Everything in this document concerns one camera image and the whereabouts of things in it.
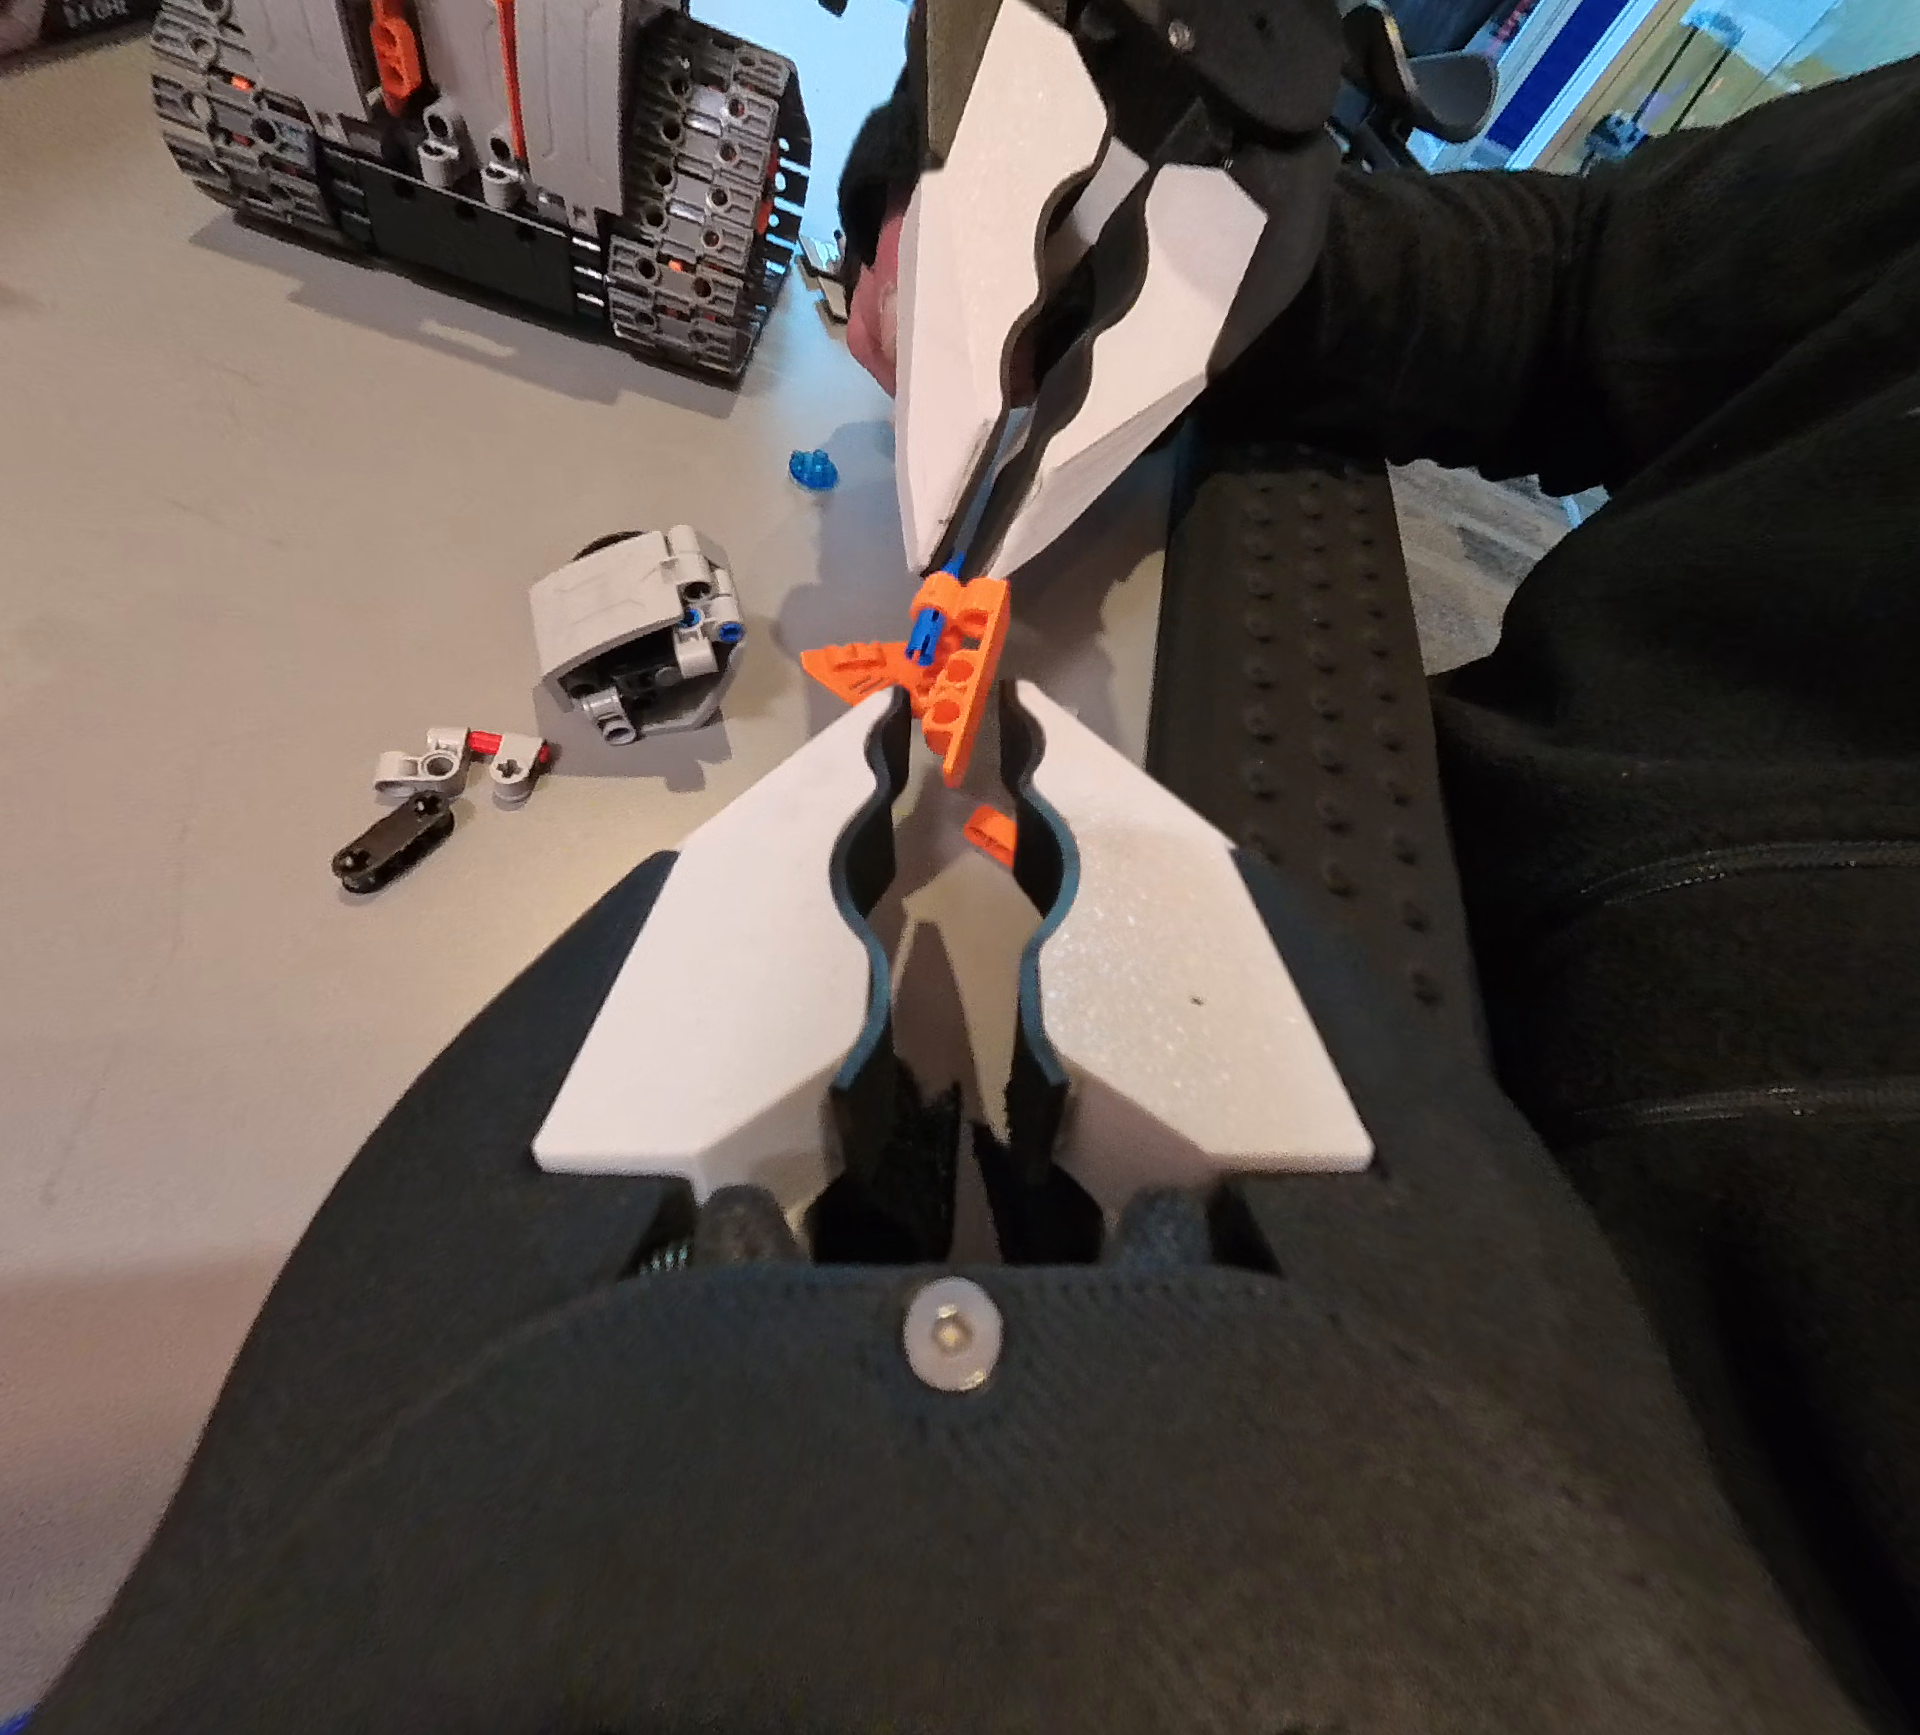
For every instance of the grey tracked brick vehicle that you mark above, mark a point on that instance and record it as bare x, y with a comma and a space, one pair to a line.
450, 40

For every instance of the blue round brick piece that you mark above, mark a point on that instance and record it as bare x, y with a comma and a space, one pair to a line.
812, 472

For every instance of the grey and red connector piece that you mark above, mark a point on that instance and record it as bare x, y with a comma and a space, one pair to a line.
435, 760

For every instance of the person's right hand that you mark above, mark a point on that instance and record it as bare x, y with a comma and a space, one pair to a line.
872, 310

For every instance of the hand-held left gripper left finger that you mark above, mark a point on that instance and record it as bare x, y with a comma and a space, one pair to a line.
705, 999

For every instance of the orange ribbed brick panel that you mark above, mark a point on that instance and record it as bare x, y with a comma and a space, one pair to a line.
992, 835

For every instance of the orange ribbed panel with pin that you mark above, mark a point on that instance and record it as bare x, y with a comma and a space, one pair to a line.
960, 700

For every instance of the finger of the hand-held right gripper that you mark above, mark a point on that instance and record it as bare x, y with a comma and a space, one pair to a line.
960, 310
1171, 310

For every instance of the black perforated pad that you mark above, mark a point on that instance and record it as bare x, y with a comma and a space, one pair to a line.
1304, 716

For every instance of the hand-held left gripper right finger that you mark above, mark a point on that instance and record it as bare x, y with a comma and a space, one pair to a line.
1201, 999

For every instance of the person's right forearm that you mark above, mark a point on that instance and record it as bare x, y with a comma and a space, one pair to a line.
1575, 264

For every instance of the black short brick beam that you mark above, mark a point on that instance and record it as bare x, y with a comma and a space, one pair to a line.
392, 841

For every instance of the grey curved brick assembly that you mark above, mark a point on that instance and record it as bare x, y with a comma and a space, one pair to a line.
601, 610

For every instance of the blue brick pin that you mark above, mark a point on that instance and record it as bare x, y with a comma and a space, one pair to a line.
927, 632

